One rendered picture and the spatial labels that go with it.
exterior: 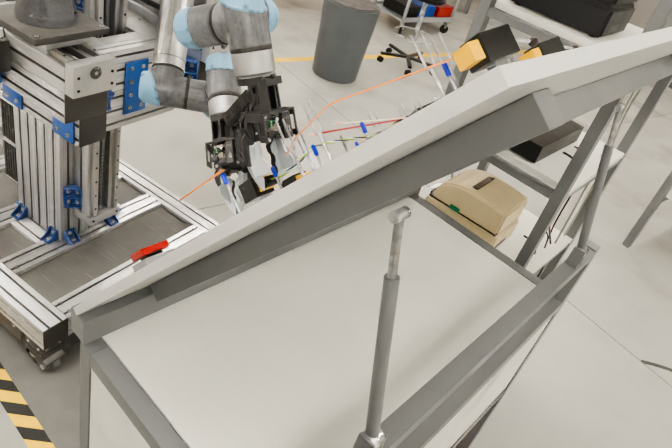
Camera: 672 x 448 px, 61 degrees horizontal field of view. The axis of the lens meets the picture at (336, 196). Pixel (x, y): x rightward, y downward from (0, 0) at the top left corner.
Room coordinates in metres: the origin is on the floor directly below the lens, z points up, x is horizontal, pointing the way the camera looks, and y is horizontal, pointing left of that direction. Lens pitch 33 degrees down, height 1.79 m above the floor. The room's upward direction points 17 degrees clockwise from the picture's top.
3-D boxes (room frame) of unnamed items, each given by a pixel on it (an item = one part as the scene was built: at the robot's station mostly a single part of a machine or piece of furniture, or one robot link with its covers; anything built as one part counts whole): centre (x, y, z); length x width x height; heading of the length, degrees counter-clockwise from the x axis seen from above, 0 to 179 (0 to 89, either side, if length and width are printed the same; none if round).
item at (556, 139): (1.88, -0.52, 1.09); 0.35 x 0.33 x 0.07; 146
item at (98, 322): (1.24, 0.09, 0.83); 1.18 x 0.05 x 0.06; 146
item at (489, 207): (1.84, -0.49, 0.76); 0.30 x 0.21 x 0.20; 59
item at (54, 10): (1.41, 0.87, 1.21); 0.15 x 0.15 x 0.10
